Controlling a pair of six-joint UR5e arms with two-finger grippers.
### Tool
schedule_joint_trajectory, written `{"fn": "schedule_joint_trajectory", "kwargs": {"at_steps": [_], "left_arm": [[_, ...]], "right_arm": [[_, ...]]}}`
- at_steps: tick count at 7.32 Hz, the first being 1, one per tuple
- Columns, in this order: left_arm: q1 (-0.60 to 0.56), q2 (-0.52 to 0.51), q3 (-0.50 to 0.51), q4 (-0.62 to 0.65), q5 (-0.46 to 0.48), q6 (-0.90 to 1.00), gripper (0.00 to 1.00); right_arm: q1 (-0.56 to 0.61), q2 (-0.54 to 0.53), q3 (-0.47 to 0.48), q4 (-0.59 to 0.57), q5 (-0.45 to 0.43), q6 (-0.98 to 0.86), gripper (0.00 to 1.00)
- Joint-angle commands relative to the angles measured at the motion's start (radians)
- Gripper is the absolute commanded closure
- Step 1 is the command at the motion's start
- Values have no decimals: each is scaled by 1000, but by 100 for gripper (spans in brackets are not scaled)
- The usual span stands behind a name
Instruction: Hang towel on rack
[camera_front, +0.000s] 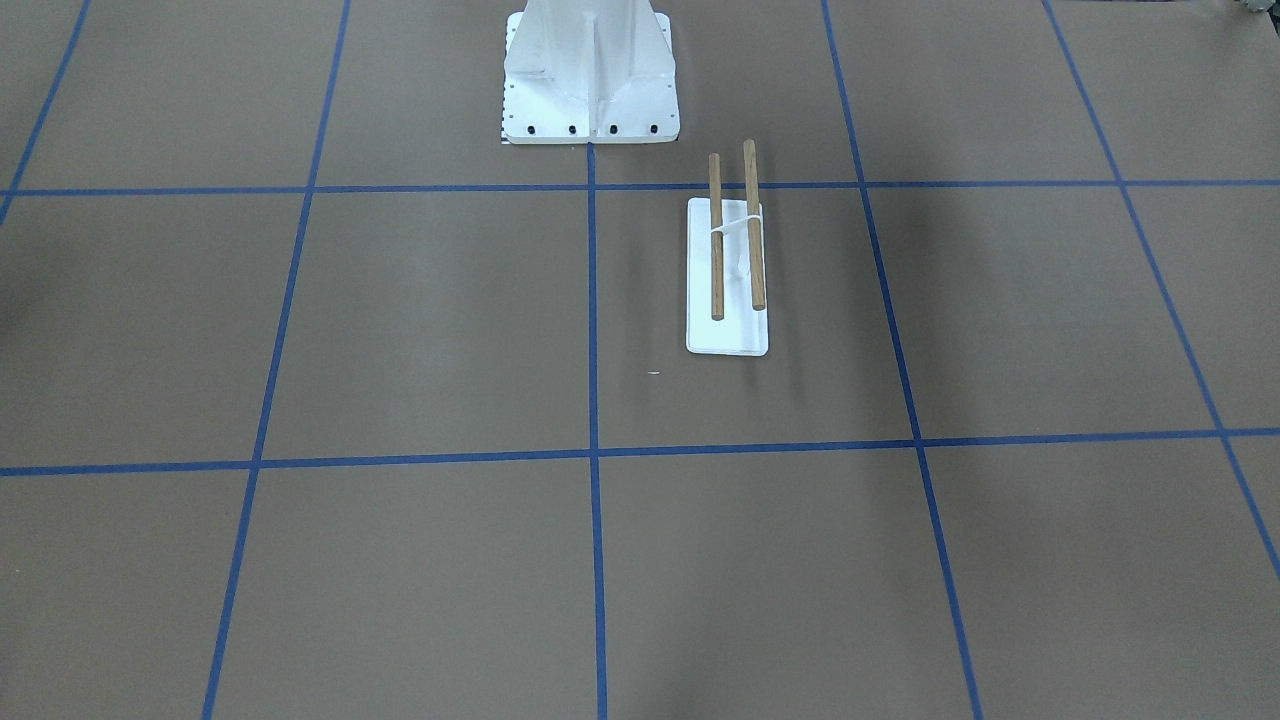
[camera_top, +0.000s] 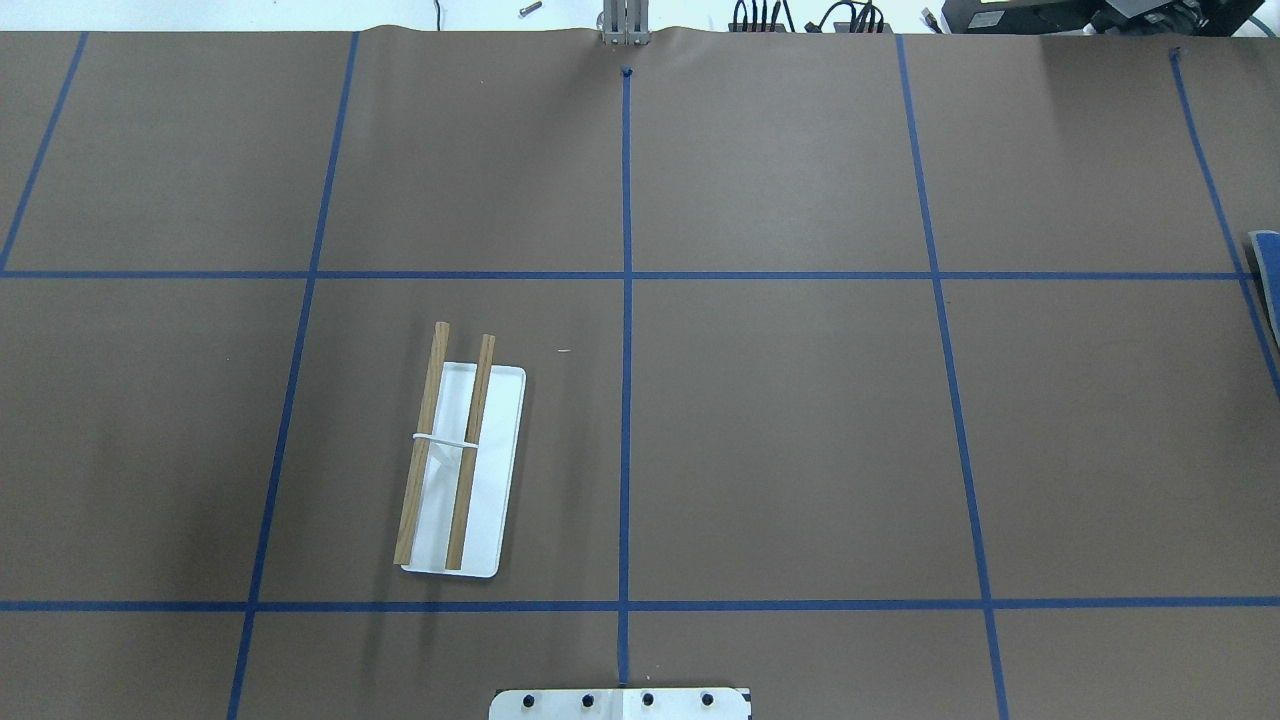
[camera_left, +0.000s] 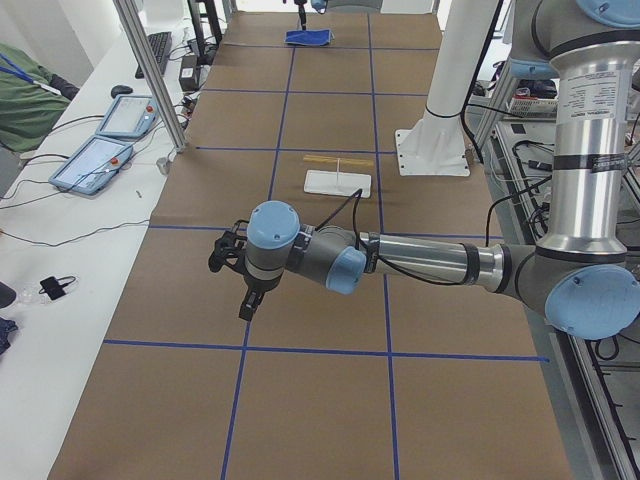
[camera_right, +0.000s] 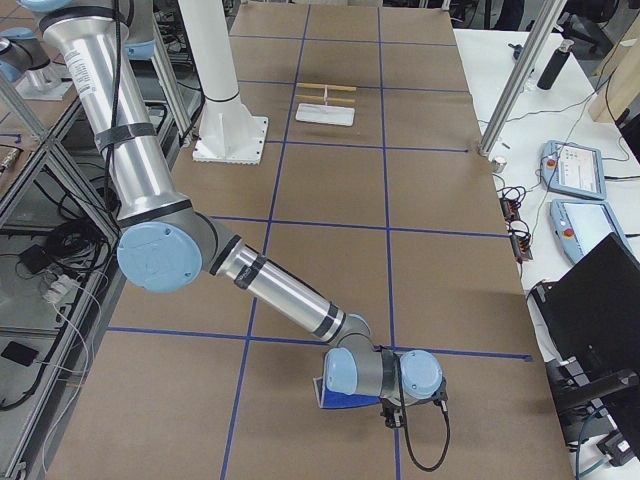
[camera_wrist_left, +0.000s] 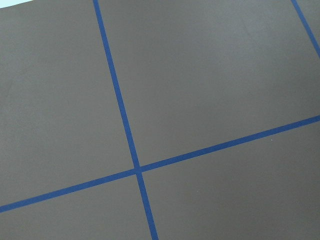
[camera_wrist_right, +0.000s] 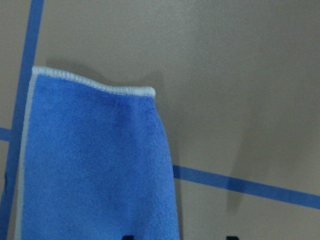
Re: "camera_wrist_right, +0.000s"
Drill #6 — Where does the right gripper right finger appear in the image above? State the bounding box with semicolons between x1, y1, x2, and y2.
226;235;239;240

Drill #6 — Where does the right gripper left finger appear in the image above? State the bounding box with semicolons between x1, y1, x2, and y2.
121;235;134;240

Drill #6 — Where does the blue microfiber towel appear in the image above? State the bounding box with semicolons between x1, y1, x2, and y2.
14;66;180;240

